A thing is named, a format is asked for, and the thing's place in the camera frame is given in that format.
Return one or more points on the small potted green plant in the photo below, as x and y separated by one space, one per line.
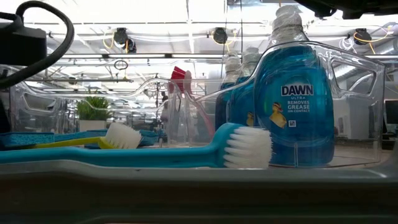
93 107

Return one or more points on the clear rectangular plastic bin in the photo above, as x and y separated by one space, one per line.
174 124

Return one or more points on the dark computer monitor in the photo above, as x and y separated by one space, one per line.
391 112

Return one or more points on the blue dish soap bottle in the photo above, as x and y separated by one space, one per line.
295 124
222 109
245 102

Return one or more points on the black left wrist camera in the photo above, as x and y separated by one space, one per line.
21 46

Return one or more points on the red dish brush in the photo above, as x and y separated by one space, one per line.
178 79

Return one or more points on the yellow dish brush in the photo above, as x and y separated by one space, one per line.
122 137

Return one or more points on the blue dish brush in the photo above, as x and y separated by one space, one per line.
124 157

